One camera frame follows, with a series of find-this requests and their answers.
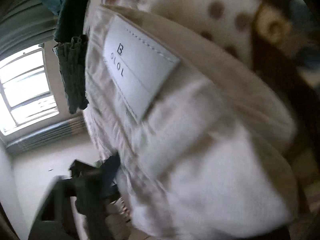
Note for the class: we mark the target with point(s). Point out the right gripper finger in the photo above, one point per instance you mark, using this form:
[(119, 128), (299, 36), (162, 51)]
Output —
[(91, 186)]

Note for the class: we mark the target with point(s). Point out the white pants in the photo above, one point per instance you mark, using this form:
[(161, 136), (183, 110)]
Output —
[(201, 138)]

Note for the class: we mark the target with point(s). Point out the left grey-green curtain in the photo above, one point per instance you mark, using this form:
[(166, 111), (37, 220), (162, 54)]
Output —
[(47, 135)]

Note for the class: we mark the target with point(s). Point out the grey-green curtain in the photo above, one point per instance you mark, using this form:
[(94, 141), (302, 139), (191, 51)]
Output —
[(27, 23), (47, 135)]

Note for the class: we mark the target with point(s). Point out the folded blue jeans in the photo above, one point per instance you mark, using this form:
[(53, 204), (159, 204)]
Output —
[(71, 57)]

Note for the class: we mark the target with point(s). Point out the dark teal velvet robe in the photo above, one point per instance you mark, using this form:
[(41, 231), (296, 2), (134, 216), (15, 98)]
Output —
[(70, 21)]

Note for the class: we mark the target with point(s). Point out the right grey-green curtain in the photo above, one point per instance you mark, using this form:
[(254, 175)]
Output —
[(27, 23)]

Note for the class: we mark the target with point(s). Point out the floral bed blanket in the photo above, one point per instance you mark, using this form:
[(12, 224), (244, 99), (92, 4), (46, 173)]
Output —
[(269, 37)]

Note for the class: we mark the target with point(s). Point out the window with metal frame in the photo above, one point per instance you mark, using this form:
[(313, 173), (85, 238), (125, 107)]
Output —
[(26, 96)]

